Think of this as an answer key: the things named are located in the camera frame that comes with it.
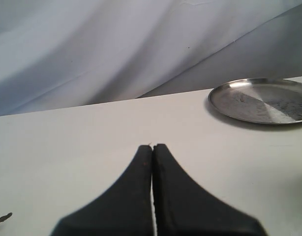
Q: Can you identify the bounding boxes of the grey backdrop cloth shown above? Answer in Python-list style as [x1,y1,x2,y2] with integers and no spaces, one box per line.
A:
[0,0,302,116]

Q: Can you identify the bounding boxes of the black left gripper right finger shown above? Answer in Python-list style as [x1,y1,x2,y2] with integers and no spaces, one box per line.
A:
[152,144,267,236]

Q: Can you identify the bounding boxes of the round steel plate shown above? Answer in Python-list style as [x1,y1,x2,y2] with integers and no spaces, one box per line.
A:
[208,78,302,125]

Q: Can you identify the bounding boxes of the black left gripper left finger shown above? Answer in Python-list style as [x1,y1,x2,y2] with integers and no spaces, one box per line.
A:
[52,145,153,236]

